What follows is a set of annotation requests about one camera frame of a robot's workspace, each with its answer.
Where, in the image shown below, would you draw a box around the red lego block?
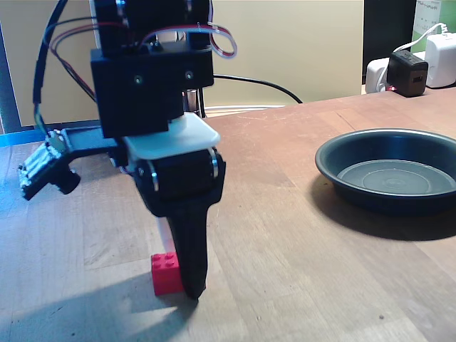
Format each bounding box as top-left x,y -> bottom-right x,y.
150,252 -> 185,296

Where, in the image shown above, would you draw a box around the dark round bin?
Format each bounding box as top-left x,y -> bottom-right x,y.
315,128 -> 456,217

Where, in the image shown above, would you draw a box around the blue tape strip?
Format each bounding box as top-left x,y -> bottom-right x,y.
0,128 -> 49,147

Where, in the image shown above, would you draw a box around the small white power adapter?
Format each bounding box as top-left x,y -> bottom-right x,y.
366,58 -> 393,94

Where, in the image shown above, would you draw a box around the black charger cube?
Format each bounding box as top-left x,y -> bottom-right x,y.
387,49 -> 429,98

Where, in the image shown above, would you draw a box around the black flat panel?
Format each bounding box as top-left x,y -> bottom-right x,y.
363,0 -> 417,85

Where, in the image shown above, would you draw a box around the large white power adapter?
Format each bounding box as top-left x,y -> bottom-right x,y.
425,32 -> 456,89

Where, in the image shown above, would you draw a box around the green and white box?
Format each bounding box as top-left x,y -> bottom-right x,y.
411,0 -> 456,60

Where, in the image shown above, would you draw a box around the thick black cable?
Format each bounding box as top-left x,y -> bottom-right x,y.
212,73 -> 304,104

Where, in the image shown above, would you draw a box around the red and white servo wires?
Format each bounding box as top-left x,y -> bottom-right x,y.
140,21 -> 238,60

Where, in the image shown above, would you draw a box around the red and black wire pair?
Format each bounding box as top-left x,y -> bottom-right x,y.
49,21 -> 101,103

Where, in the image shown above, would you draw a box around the black gripper camera module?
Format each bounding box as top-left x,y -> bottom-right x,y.
17,128 -> 120,200

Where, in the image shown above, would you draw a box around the black camera cable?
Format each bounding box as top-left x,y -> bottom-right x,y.
33,0 -> 68,133

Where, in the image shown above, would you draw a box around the white charger cable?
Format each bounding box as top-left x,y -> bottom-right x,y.
393,22 -> 448,54

